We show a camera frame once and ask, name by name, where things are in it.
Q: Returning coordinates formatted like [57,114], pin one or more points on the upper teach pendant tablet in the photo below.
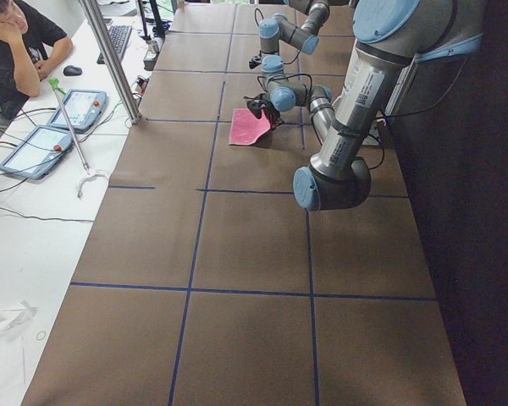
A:
[83,107]

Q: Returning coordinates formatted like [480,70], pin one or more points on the black computer mouse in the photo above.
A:
[71,70]

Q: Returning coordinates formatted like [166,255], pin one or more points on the crumpled white paper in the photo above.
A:
[20,314]

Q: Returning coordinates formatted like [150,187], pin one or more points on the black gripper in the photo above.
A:
[266,111]

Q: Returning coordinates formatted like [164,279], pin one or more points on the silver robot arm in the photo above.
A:
[390,35]
[277,28]

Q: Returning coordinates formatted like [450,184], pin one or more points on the pink towel with grey back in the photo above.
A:
[246,128]

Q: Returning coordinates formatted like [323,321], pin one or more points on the seated person in black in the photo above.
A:
[31,47]

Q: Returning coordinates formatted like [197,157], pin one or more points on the lower teach pendant tablet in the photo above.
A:
[38,153]

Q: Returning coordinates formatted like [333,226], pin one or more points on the aluminium frame post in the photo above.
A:
[111,58]

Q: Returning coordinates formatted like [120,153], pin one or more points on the black keyboard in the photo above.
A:
[120,36]

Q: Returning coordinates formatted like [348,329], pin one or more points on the reacher grabber stick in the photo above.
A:
[91,173]

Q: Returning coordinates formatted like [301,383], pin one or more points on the teach pendant tablet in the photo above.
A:
[38,153]
[83,107]

